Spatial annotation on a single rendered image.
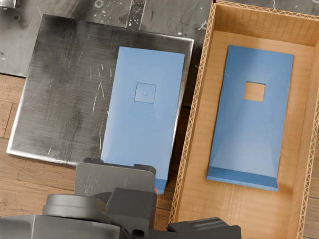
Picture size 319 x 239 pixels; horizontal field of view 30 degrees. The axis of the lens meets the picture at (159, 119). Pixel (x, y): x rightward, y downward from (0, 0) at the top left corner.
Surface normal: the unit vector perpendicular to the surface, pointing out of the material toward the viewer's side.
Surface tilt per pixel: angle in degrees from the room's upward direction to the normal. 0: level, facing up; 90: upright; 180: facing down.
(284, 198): 0
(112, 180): 30
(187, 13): 0
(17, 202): 0
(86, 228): 37
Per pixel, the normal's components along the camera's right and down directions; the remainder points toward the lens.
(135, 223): -0.11, 0.26
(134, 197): 0.10, -0.96
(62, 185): -0.05, -0.25
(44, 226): 0.56, -0.16
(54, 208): -0.48, -0.26
